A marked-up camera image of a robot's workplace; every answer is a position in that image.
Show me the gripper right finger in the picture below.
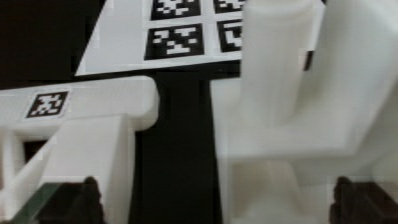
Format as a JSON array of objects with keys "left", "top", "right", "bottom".
[{"left": 328, "top": 177, "right": 398, "bottom": 224}]

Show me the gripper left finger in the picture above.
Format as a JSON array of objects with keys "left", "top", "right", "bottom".
[{"left": 5, "top": 176, "right": 106, "bottom": 224}]

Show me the white chair back frame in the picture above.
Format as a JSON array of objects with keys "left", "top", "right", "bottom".
[{"left": 0, "top": 76, "right": 159, "bottom": 224}]

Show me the white chair seat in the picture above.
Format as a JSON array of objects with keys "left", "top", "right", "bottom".
[{"left": 211, "top": 0, "right": 398, "bottom": 224}]

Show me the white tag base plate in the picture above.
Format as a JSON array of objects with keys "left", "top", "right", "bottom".
[{"left": 76, "top": 0, "right": 244, "bottom": 76}]

